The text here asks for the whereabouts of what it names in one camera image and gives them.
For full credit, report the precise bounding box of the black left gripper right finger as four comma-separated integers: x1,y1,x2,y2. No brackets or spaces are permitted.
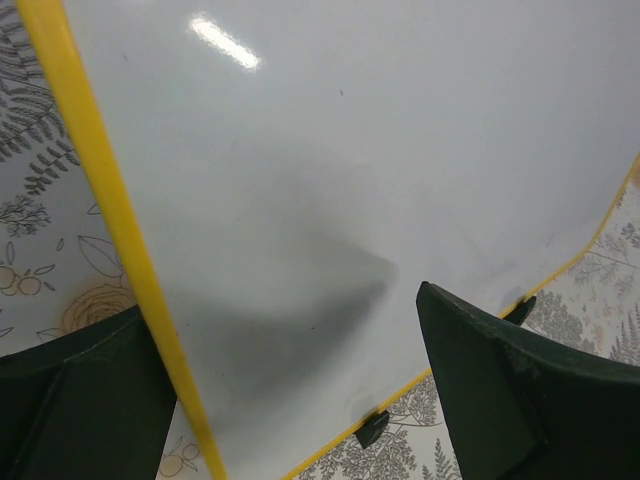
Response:
416,282,639,479

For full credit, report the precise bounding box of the floral patterned tablecloth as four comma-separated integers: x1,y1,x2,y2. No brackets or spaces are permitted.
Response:
1,1,639,479

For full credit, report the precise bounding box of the yellow framed whiteboard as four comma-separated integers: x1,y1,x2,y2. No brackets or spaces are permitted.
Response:
17,1,639,479

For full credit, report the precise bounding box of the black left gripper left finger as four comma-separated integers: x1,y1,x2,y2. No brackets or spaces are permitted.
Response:
1,307,176,479

